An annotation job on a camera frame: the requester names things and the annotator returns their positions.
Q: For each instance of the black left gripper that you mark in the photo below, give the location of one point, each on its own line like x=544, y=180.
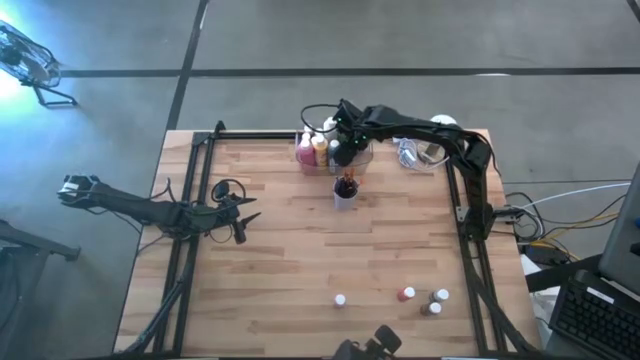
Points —
x=220, y=215

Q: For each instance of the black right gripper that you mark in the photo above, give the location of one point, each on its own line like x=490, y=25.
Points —
x=346, y=150

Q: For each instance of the large teal paint bottle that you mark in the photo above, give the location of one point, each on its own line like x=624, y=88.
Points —
x=333, y=147

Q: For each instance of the large yellow paint bottle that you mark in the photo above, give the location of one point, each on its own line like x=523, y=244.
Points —
x=320, y=149

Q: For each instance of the large white paint bottle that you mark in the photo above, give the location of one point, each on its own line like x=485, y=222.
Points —
x=330, y=125

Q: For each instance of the large red paint bottle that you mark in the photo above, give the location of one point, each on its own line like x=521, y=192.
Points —
x=306, y=152

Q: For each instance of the small magenta paint bottle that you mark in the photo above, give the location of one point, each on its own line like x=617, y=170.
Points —
x=307, y=132

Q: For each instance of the lilac plastic cup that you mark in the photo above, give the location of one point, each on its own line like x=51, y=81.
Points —
x=345, y=200

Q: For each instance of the small pink paint bottle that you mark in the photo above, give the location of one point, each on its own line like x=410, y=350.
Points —
x=339, y=300

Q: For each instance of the small orange-red paint bottle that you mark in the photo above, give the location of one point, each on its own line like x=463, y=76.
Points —
x=406, y=294

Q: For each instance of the small grey paint bottle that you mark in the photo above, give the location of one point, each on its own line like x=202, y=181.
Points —
x=439, y=295

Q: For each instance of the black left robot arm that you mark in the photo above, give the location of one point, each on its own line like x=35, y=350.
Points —
x=135, y=210

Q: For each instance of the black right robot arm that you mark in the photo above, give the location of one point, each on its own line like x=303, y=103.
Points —
x=425, y=131

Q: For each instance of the small dark brown paint bottle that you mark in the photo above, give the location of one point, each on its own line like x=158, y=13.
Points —
x=432, y=309

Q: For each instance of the clear plastic bin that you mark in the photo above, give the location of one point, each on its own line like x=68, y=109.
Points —
x=365, y=160

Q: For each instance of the white mushroom lamp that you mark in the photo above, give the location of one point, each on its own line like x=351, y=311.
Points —
x=442, y=119

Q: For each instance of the black cart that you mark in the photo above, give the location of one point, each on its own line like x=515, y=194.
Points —
x=40, y=245

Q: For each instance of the white bag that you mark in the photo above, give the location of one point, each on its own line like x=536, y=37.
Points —
x=537, y=300

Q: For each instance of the metal floor fan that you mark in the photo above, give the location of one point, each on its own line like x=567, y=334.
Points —
x=25, y=60

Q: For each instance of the computer monitor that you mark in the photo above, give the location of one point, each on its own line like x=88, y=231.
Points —
x=622, y=240

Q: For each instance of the black keyboard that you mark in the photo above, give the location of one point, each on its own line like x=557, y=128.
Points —
x=595, y=320

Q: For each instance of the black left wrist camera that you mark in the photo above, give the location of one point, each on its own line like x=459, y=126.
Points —
x=220, y=190

